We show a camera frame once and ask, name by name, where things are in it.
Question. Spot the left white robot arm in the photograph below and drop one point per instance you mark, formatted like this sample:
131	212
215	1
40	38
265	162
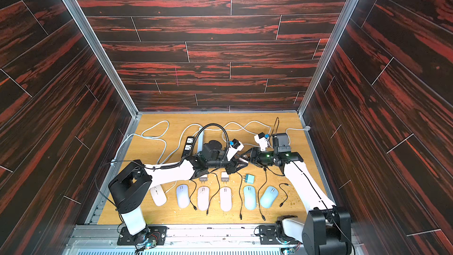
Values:
129	187

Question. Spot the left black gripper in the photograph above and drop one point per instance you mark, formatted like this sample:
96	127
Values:
232	167

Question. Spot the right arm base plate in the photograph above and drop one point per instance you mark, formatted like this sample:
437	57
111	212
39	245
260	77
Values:
274	234

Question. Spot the black power strip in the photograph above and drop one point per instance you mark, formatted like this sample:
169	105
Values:
189	144

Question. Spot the white power strip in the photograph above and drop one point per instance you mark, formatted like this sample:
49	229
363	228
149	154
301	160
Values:
200	141

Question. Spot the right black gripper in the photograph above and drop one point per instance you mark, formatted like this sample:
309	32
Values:
256	157

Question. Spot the white wireless mouse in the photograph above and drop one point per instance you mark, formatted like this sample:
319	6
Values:
158	195

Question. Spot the aluminium frame right post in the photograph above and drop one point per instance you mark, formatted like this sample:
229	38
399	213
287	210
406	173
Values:
335	36

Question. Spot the grey blue mouse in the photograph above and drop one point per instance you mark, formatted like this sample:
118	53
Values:
250	201

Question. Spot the light blue mouse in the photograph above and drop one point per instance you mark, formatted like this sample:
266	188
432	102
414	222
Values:
269	197

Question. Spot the aluminium frame left post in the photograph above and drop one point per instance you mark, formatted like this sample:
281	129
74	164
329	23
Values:
106	122

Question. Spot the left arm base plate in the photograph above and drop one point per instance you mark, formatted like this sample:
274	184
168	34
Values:
151	236

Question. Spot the aluminium frame post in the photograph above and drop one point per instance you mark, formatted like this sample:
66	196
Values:
106	122
335	36

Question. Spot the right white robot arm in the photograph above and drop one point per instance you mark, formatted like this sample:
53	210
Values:
327	228

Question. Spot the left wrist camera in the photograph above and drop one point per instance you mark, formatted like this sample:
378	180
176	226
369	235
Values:
235	146

